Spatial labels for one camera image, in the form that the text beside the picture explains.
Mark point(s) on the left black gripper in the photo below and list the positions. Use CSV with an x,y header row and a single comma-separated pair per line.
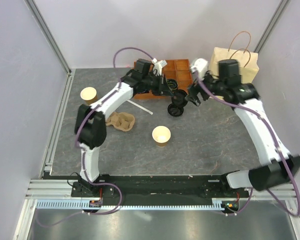
x,y
163,88

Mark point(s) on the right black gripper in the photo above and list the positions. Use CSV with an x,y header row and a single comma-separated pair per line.
x,y
196,88

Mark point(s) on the black cup lid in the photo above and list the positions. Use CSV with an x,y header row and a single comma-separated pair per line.
x,y
179,98
174,110

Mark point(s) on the brown paper cup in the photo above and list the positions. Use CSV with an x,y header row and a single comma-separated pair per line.
x,y
89,95
161,135

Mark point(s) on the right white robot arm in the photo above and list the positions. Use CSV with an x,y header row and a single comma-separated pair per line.
x,y
277,165

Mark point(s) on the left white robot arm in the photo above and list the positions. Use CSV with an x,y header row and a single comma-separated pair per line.
x,y
90,127

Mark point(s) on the blue yellow item in tray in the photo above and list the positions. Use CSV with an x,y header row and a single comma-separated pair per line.
x,y
172,84

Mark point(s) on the orange compartment tray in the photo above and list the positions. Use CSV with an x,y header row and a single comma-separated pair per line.
x,y
176,69

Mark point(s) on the cardboard cup carrier tray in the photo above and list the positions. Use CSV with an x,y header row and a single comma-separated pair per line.
x,y
122,121

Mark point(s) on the kraft paper bag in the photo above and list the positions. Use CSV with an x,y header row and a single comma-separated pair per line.
x,y
247,60

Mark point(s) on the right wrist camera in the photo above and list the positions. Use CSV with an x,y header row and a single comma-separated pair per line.
x,y
199,67

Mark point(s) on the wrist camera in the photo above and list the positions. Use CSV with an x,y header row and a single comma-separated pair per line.
x,y
158,66
199,67

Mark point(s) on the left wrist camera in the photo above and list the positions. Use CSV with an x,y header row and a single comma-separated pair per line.
x,y
158,66

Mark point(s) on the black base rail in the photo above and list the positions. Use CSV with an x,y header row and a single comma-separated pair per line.
x,y
204,186

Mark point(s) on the grey cable duct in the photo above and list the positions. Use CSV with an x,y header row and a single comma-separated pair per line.
x,y
86,204

